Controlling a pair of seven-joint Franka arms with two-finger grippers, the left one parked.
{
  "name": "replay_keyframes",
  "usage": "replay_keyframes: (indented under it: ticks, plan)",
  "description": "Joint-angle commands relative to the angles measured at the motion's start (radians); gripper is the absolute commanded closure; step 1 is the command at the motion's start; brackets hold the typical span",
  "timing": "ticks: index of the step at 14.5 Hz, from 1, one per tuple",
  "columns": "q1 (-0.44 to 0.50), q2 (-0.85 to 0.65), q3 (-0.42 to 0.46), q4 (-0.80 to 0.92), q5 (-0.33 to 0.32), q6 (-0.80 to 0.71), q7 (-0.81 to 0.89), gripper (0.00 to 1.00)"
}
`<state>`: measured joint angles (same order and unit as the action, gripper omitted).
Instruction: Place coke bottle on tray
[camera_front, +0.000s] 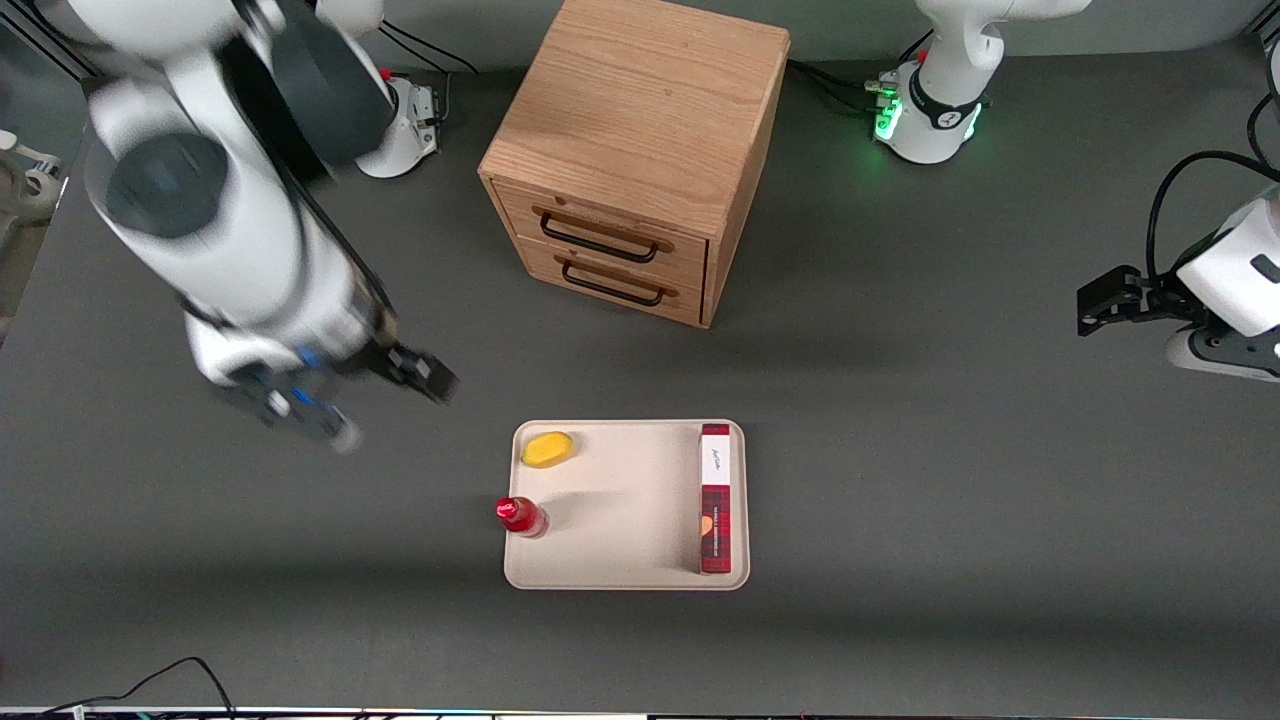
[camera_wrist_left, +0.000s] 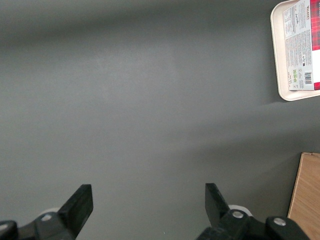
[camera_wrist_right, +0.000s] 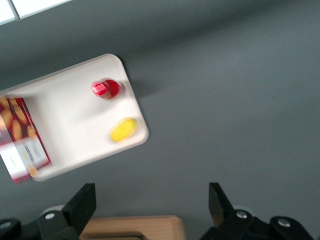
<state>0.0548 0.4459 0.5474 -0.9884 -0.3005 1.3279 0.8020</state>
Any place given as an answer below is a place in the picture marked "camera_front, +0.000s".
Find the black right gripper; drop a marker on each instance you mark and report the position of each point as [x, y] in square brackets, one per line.
[385, 356]

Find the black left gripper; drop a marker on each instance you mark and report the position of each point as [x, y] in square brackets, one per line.
[1163, 296]

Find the red coke bottle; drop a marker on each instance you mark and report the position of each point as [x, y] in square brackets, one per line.
[520, 516]

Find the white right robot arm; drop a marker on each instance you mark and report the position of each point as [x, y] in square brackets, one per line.
[220, 220]

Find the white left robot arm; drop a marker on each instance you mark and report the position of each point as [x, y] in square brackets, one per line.
[940, 110]

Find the beige plastic tray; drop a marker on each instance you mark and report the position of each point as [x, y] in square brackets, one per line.
[630, 510]

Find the yellow lemon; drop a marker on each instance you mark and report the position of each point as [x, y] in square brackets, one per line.
[547, 450]

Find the wooden drawer front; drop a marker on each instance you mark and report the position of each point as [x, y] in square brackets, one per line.
[620, 300]
[610, 255]

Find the red plaid cardboard box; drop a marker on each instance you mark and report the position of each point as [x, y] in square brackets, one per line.
[716, 500]

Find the wooden drawer cabinet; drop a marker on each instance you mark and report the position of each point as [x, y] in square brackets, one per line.
[640, 90]

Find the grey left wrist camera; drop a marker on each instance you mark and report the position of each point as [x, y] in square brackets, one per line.
[1215, 355]

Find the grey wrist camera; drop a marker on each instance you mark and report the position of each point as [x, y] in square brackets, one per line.
[1215, 355]
[310, 410]

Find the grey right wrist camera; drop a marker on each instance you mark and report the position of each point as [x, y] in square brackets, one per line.
[310, 410]

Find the white plastic bracket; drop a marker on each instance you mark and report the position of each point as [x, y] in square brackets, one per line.
[30, 180]

